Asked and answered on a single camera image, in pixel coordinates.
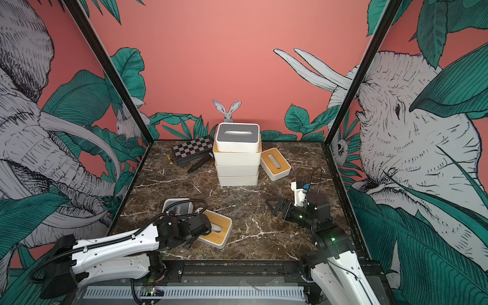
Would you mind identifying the black corner frame post right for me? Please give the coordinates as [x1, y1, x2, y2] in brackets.
[325, 0, 402, 146]

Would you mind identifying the black corrugated cable hose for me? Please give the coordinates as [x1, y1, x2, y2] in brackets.
[133, 199, 208, 233]

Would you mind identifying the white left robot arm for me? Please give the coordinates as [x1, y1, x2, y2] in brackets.
[29, 213, 212, 299]

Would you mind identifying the grey lid tissue box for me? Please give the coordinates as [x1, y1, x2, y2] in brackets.
[215, 123, 260, 153]
[161, 198, 193, 215]

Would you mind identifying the white vented strip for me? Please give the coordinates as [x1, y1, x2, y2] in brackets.
[83, 286, 305, 301]

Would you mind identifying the yellow lid tissue box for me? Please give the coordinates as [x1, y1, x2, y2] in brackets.
[215, 164, 259, 177]

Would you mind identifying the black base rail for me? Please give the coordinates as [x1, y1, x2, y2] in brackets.
[144, 258, 386, 285]

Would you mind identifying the large bamboo lid tissue box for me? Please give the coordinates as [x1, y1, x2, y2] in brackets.
[213, 144, 263, 166]

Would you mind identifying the folding chess board box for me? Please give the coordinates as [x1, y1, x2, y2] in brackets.
[172, 137, 213, 165]

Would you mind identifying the black corner frame post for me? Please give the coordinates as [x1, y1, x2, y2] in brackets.
[325, 0, 402, 146]
[63, 0, 154, 146]

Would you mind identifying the black corner frame post left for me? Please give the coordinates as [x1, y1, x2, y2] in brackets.
[63, 0, 154, 146]

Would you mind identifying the small bamboo lid tissue box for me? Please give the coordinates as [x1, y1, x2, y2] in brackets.
[261, 147, 291, 181]

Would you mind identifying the white bottom tissue box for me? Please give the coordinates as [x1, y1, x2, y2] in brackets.
[218, 175, 259, 187]

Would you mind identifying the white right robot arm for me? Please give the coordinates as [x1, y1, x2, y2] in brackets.
[266, 191, 380, 304]

